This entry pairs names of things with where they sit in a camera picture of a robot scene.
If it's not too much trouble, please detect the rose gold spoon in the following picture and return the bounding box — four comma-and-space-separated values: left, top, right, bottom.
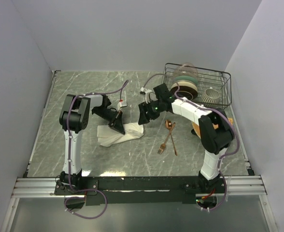
165, 119, 178, 156

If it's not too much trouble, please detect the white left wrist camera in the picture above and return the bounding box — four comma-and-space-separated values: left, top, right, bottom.
116, 99, 128, 111

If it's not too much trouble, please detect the cream white plate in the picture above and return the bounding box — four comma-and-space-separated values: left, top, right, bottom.
171, 80, 198, 91

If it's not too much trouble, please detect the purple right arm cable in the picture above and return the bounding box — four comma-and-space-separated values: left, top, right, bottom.
143, 74, 241, 212

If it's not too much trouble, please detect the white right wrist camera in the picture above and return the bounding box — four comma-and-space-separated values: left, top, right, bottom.
140, 87, 154, 103

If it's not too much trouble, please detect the dark wire dish rack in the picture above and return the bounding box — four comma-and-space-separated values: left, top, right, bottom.
159, 63, 232, 112

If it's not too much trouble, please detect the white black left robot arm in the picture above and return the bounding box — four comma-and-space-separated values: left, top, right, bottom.
59, 94, 125, 194

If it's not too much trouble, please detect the woven bamboo tray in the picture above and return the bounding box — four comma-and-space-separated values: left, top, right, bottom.
192, 117, 233, 138

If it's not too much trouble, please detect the aluminium frame rail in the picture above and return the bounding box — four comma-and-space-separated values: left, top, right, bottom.
12, 176, 267, 198

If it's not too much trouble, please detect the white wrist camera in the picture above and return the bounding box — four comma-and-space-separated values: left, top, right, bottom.
140, 87, 154, 103
116, 99, 128, 111

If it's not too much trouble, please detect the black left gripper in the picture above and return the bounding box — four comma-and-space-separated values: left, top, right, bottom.
93, 107, 126, 135

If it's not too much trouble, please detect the teal green plate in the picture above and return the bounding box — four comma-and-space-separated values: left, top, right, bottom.
173, 75, 198, 85

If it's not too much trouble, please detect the rose gold fork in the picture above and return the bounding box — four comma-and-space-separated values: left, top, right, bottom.
157, 122, 176, 154

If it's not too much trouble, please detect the dark brown glossy bowl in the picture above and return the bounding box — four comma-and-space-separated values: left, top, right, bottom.
177, 86, 198, 101

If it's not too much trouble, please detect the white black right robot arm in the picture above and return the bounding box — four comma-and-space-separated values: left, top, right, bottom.
138, 84, 235, 193

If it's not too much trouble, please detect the white cloth napkin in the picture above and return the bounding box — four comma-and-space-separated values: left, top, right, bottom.
97, 122, 144, 147

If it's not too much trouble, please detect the grey ribbed cup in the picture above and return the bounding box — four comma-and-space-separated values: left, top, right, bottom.
201, 87, 220, 108

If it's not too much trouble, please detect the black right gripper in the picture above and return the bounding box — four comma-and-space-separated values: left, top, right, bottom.
138, 100, 164, 126

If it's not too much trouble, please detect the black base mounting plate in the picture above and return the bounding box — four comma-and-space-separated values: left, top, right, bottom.
54, 176, 226, 206

